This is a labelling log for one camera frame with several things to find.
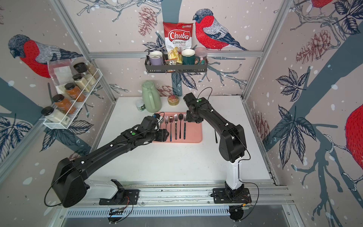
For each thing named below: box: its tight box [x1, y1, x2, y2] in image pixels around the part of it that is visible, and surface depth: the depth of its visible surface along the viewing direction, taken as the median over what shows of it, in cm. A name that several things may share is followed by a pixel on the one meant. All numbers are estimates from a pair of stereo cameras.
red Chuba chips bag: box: [163, 21, 194, 53], surface depth 81 cm
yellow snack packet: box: [164, 46, 183, 66], surface depth 87 cm
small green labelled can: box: [135, 99, 147, 112], surface depth 113 cm
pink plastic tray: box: [152, 111, 203, 143], surface depth 102 cm
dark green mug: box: [181, 48, 201, 65], surface depth 85 cm
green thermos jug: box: [141, 80, 163, 114], surface depth 99 cm
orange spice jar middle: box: [64, 82, 87, 103], surface depth 73 cm
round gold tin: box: [167, 94, 180, 106], surface depth 119 cm
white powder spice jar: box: [41, 105, 71, 126], surface depth 62 cm
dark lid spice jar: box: [73, 61, 88, 73], surface depth 80 cm
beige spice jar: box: [72, 73, 92, 93], surface depth 78 cm
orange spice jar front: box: [51, 94, 78, 115], surface depth 68 cm
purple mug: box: [149, 50, 164, 66], surface depth 85 cm
